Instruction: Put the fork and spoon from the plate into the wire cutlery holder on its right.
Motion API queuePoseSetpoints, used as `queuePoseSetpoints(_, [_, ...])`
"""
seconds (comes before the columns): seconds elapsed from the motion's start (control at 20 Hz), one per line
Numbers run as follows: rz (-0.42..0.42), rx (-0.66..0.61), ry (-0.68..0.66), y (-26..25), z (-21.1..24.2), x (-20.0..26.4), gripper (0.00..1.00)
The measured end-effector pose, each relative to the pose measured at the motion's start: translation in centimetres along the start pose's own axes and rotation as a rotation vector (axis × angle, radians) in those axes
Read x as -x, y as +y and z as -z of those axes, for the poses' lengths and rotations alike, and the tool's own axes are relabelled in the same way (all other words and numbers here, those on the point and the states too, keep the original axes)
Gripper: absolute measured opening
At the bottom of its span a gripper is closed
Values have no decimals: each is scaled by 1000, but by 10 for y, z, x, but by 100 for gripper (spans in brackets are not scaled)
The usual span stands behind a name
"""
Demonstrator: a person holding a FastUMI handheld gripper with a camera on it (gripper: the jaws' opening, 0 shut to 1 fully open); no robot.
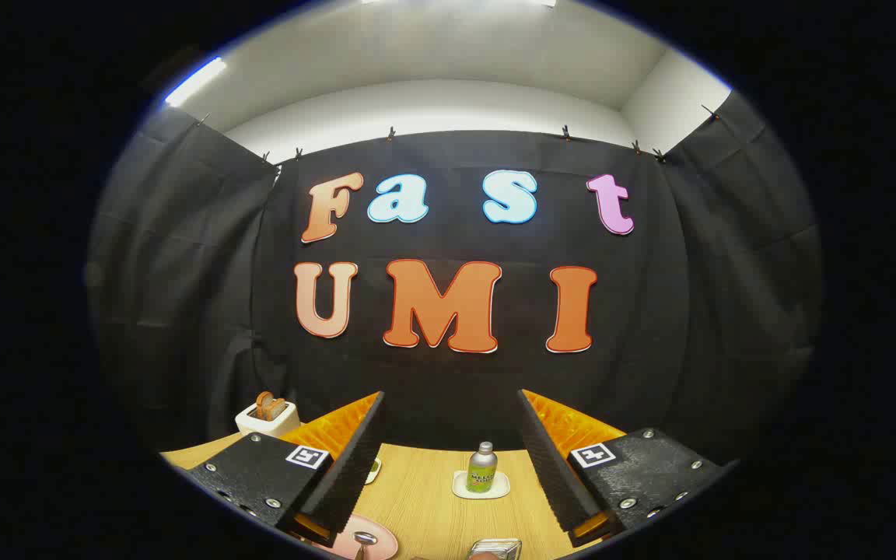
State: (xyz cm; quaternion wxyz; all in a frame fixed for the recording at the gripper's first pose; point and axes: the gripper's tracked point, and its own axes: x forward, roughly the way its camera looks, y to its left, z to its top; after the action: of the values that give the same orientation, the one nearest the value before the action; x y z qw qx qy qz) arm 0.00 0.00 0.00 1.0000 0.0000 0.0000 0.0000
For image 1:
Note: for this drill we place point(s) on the ceiling strip light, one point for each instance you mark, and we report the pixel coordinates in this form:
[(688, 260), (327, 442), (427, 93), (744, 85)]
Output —
[(195, 81)]

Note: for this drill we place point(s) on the silver spoon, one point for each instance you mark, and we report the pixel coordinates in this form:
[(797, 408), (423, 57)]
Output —
[(365, 538)]

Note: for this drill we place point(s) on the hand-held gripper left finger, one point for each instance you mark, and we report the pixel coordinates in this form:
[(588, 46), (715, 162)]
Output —
[(355, 459)]

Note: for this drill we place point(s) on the black backdrop cloth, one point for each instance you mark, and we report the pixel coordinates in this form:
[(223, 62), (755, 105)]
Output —
[(650, 311)]

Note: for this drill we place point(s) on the row of black cloth clips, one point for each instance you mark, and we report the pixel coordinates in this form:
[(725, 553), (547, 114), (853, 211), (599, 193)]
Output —
[(391, 134)]

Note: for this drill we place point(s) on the pink round plate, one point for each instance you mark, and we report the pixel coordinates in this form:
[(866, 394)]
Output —
[(386, 544)]

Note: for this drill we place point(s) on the green soda bottle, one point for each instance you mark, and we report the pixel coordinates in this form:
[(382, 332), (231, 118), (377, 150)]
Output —
[(482, 470)]

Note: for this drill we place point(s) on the white toaster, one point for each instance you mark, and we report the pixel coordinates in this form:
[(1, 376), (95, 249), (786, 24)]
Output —
[(261, 426)]

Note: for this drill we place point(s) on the white divided bean dish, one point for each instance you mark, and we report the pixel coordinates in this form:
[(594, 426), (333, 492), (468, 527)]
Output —
[(374, 470)]

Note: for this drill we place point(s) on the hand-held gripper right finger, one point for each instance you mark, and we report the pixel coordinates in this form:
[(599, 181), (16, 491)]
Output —
[(553, 459)]

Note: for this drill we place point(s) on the toast slices in toaster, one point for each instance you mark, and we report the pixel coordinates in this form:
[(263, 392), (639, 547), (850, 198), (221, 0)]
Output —
[(267, 406)]

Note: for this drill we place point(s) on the white rectangular coaster tray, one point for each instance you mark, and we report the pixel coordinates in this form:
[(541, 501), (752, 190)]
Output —
[(460, 490)]

